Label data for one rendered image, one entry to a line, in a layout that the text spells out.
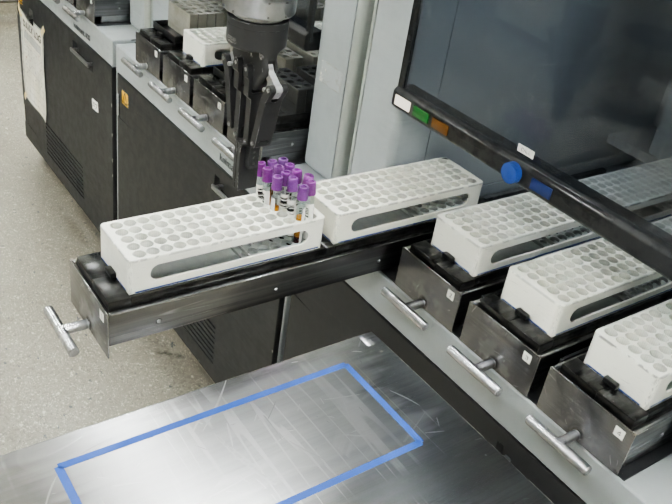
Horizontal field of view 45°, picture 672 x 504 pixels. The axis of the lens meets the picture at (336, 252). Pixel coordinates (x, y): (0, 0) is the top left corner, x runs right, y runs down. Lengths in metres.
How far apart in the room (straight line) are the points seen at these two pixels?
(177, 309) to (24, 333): 1.28
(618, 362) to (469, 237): 0.28
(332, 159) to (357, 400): 0.68
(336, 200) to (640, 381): 0.49
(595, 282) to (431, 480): 0.43
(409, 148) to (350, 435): 0.64
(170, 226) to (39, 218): 1.74
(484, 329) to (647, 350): 0.22
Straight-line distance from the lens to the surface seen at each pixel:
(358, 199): 1.22
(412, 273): 1.23
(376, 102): 1.37
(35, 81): 2.88
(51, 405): 2.10
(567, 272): 1.16
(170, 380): 2.15
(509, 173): 1.12
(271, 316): 1.64
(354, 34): 1.41
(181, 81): 1.81
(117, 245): 1.05
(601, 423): 1.05
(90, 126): 2.43
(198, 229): 1.09
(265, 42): 0.99
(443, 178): 1.33
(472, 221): 1.22
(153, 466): 0.83
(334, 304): 1.42
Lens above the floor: 1.43
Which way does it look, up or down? 32 degrees down
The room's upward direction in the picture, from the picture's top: 9 degrees clockwise
